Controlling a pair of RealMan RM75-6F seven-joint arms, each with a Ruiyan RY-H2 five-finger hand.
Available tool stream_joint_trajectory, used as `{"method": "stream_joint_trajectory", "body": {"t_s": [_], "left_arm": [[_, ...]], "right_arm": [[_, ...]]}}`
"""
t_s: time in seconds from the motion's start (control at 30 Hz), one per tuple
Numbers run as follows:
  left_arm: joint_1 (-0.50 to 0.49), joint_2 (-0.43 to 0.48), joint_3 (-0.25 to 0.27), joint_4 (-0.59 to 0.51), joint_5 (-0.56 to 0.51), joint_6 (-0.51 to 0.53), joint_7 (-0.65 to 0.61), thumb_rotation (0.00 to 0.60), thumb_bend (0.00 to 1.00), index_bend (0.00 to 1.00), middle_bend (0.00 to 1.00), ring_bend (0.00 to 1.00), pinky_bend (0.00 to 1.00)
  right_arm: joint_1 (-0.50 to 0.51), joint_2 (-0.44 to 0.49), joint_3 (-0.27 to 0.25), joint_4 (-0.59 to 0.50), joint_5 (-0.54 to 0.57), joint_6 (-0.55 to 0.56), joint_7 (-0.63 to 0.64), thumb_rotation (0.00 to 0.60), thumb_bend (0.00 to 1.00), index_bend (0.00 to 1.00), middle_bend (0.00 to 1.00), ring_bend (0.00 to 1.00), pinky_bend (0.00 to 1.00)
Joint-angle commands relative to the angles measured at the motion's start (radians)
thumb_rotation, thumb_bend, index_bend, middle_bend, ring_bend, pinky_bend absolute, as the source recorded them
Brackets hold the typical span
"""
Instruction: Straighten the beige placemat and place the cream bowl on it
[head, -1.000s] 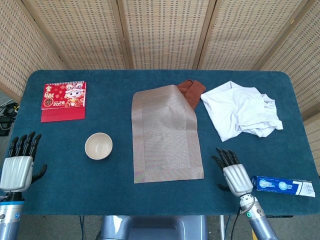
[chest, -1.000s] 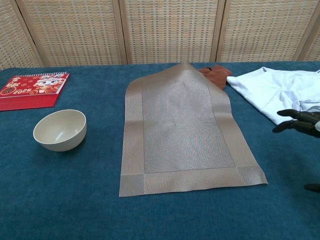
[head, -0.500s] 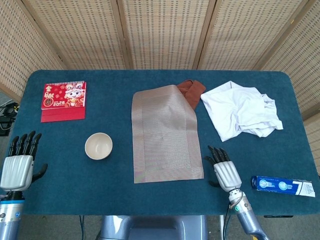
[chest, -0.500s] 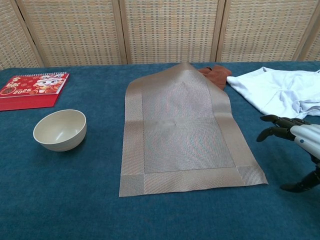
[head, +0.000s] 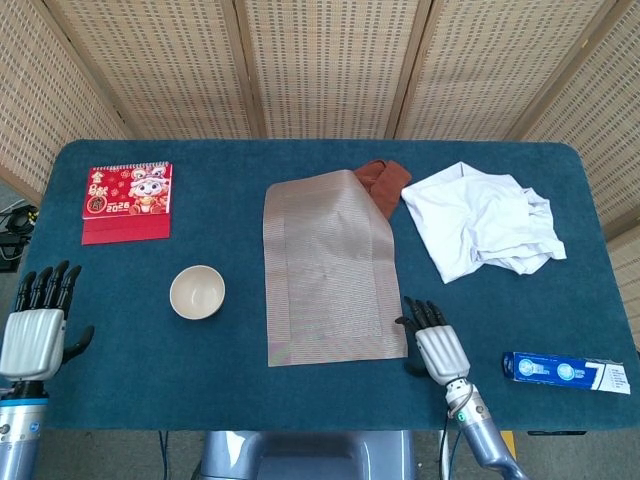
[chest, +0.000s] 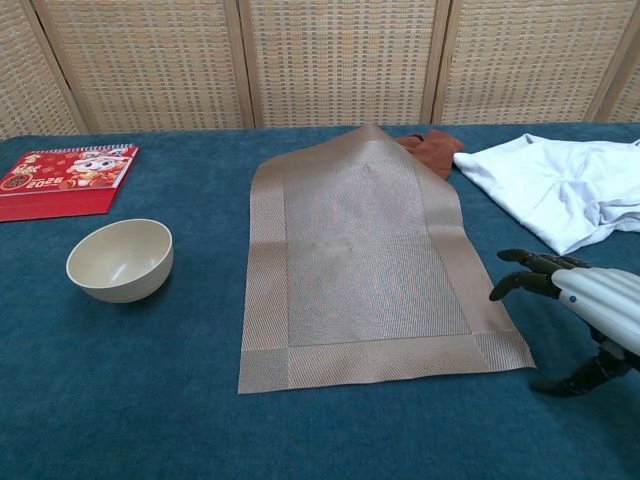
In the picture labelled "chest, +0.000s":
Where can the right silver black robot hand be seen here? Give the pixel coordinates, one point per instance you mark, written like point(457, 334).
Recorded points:
point(610, 310)

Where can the beige woven placemat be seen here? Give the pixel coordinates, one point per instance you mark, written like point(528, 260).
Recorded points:
point(360, 250)

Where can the cream plastic bowl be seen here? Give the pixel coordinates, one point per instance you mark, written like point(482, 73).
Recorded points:
point(120, 260)

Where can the white crumpled shirt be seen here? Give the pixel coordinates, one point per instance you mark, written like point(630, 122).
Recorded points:
point(550, 190)

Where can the rust brown cloth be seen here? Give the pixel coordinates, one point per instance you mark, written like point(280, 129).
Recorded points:
point(440, 150)

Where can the woven wooden folding screen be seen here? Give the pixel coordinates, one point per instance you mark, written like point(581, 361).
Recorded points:
point(340, 60)

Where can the teal table cover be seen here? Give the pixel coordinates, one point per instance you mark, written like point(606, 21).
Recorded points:
point(150, 400)

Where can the red desk calendar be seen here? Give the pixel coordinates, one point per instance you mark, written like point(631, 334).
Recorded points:
point(65, 175)

